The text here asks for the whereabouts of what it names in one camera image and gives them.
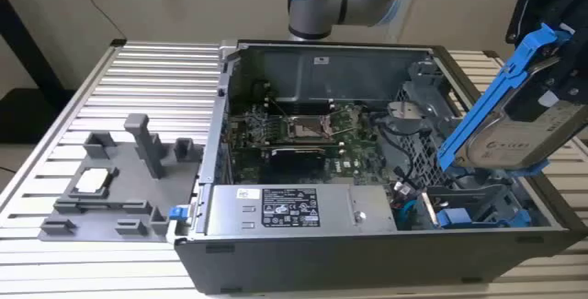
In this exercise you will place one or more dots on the hard disk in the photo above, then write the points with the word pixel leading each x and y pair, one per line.
pixel 506 140

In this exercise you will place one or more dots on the blue case latch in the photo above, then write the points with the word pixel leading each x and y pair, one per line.
pixel 178 213

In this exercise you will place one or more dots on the black open PC case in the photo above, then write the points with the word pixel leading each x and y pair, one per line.
pixel 322 264

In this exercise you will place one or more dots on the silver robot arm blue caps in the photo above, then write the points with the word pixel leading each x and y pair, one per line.
pixel 317 6

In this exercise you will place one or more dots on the perforated metal drive cage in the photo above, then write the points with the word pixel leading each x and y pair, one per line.
pixel 427 154

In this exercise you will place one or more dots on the green Dell motherboard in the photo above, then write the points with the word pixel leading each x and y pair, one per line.
pixel 363 147

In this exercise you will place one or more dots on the black graphics card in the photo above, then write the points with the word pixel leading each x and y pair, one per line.
pixel 299 163

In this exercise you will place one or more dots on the silver CPU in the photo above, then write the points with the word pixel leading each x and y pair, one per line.
pixel 93 180

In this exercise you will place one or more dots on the CPU socket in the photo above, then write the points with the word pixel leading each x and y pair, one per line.
pixel 301 128

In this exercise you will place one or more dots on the black furniture stand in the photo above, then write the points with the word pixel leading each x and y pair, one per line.
pixel 27 113

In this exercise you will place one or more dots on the grey parts rack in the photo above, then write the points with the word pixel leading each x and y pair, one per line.
pixel 129 175

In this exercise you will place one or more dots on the empty blue disk carrier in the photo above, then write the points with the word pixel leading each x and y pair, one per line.
pixel 455 218

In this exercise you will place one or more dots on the silver power supply unit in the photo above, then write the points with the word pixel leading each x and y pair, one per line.
pixel 230 216

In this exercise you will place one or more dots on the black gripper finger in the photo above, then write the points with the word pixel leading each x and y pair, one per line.
pixel 573 71
pixel 523 6

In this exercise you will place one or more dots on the metal disk bay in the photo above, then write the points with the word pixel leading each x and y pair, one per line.
pixel 487 202

